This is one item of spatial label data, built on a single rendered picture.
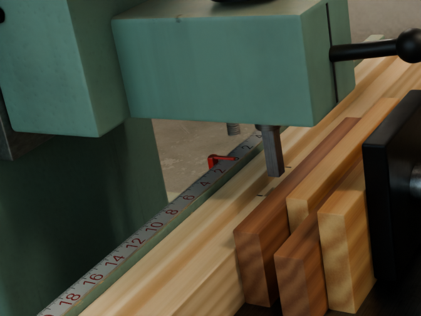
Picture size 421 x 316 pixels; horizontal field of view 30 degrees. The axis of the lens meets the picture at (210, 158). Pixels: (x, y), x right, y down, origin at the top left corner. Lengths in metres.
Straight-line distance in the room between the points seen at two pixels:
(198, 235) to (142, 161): 0.24
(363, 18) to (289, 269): 3.72
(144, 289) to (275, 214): 0.10
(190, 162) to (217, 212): 2.53
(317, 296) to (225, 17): 0.17
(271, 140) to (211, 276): 0.11
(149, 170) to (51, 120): 0.20
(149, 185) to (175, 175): 2.22
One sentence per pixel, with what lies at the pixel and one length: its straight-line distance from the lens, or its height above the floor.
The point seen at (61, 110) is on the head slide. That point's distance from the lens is 0.52.
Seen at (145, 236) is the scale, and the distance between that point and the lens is 0.47.
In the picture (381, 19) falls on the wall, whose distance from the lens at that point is 4.11.
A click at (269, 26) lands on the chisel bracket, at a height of 1.06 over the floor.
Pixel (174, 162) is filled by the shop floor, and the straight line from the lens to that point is 3.05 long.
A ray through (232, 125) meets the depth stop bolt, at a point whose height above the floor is 0.96.
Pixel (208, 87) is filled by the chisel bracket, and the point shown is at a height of 1.02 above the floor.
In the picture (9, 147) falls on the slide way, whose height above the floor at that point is 0.99.
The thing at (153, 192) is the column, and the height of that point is 0.87.
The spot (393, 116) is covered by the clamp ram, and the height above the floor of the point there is 1.00.
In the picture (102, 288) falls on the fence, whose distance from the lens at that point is 0.44.
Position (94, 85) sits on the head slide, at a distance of 0.50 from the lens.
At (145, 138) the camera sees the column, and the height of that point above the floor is 0.93.
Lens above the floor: 1.17
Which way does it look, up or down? 23 degrees down
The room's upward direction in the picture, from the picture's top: 10 degrees counter-clockwise
